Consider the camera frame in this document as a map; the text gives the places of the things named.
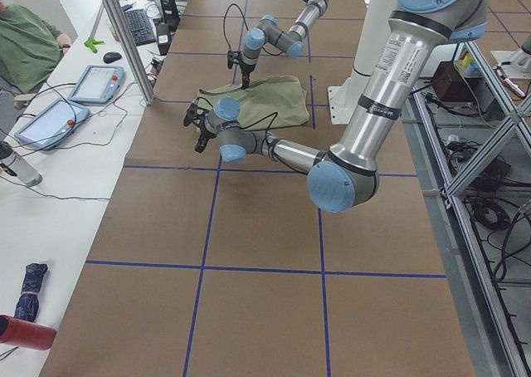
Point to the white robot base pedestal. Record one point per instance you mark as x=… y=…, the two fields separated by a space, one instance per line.
x=374 y=35

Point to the black keyboard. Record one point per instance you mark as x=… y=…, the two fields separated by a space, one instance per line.
x=140 y=27

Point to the far teach pendant tablet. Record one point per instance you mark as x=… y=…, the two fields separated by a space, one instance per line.
x=97 y=85

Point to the aluminium frame post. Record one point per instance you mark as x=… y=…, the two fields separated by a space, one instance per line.
x=118 y=20

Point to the olive green long-sleeve shirt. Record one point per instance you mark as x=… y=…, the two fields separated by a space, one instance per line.
x=282 y=94

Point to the black computer mouse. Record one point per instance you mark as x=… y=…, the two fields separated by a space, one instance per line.
x=111 y=56

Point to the folded dark blue umbrella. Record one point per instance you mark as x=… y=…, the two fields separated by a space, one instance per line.
x=28 y=304

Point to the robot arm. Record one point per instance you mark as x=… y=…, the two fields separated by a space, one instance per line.
x=267 y=31
x=347 y=173

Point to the person in green shirt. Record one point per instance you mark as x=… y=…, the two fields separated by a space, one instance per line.
x=31 y=48

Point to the near teach pendant tablet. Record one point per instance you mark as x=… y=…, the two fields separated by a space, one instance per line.
x=52 y=125

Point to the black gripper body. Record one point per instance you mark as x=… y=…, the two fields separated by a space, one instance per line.
x=206 y=134
x=246 y=71

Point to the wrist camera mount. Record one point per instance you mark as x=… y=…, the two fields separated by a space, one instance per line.
x=195 y=114
x=233 y=59

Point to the clear water bottle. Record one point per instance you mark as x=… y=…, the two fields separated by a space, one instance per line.
x=16 y=166

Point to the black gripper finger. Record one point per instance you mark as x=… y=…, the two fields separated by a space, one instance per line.
x=245 y=81
x=202 y=143

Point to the green plastic tool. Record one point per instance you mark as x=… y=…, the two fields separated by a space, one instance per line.
x=92 y=44

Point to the brown table mat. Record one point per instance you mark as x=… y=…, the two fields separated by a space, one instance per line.
x=202 y=268

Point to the red water bottle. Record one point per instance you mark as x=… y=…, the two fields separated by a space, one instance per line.
x=26 y=334

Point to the teach pendant tablet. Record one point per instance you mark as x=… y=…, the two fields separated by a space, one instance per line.
x=97 y=85
x=52 y=125

